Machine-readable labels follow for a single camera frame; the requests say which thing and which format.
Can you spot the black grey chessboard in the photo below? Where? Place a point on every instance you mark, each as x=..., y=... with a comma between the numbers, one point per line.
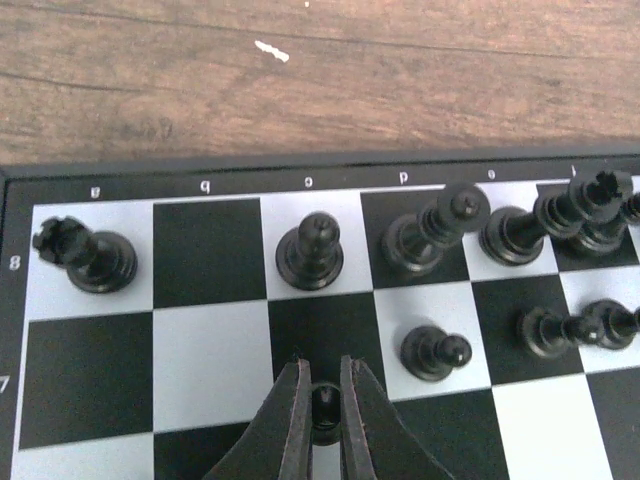
x=160, y=379

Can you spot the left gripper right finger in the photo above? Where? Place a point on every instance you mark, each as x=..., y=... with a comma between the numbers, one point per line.
x=375, y=443

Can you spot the tall black chess piece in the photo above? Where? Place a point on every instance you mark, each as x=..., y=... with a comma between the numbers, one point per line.
x=597, y=240

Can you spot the black chess pawn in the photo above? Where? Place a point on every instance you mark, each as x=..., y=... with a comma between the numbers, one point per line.
x=620, y=325
x=326, y=413
x=549, y=335
x=431, y=354

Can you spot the black chess rook corner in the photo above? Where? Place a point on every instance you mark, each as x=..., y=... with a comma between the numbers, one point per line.
x=96, y=262

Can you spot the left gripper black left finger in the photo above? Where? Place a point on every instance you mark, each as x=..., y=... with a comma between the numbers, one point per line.
x=277, y=442

